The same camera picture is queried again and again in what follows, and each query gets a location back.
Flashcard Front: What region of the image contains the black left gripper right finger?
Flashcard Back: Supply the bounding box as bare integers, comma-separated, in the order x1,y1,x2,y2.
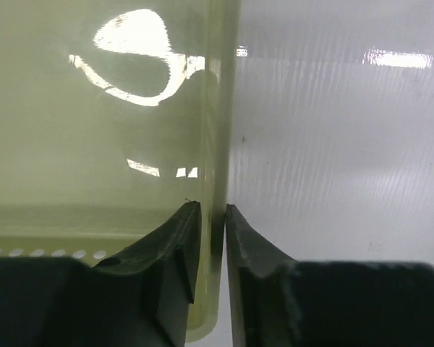
225,205,434,346

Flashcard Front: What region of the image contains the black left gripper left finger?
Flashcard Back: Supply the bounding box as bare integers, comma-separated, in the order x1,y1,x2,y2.
0,202,202,346

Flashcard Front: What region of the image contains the green plastic basket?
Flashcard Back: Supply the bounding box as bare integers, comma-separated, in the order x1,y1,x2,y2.
0,1,241,344

